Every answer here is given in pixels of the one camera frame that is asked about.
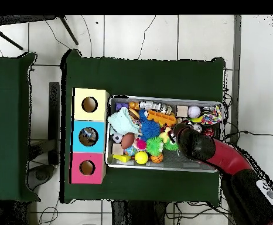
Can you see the orange toy building block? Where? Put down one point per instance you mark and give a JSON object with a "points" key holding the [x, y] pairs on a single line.
{"points": [[162, 118]]}

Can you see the blue spiky ball with eyes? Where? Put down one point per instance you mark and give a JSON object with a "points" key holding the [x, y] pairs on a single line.
{"points": [[143, 114]]}

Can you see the black panel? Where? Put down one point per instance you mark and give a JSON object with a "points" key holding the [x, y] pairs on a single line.
{"points": [[54, 117]]}

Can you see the black tripod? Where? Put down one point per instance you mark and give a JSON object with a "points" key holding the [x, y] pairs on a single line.
{"points": [[21, 19]]}

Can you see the wooden box with three holes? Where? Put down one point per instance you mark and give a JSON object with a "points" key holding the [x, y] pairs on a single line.
{"points": [[101, 114]]}

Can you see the toy hamburger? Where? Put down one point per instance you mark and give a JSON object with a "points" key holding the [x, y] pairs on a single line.
{"points": [[134, 113]]}

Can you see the shallow metal mesh bin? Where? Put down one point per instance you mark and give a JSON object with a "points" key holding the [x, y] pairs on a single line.
{"points": [[171, 103]]}

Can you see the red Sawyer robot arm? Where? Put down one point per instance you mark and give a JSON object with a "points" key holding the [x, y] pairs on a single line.
{"points": [[225, 155]]}

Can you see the clear bottle with blue label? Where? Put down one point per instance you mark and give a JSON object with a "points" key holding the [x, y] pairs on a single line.
{"points": [[87, 134]]}

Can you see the grey stand base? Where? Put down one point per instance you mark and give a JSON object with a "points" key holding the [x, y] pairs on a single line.
{"points": [[41, 175]]}

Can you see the silver toy robot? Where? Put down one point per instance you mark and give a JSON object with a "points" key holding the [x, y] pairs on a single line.
{"points": [[153, 105]]}

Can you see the dark green side table cloth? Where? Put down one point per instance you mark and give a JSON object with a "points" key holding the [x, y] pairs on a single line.
{"points": [[7, 164]]}

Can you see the yellow plush duck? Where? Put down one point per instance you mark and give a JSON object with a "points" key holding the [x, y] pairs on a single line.
{"points": [[164, 136]]}

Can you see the mint green cloth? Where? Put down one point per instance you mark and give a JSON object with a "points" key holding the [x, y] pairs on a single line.
{"points": [[123, 121]]}

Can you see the yellow foam ball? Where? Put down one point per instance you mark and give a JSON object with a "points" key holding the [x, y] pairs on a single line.
{"points": [[141, 157]]}

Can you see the small soccer ball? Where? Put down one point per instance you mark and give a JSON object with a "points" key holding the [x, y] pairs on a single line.
{"points": [[117, 137]]}

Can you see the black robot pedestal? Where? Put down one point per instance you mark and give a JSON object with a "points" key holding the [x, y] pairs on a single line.
{"points": [[136, 214]]}

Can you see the green spiky ball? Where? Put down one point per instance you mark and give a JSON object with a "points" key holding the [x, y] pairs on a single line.
{"points": [[154, 145]]}

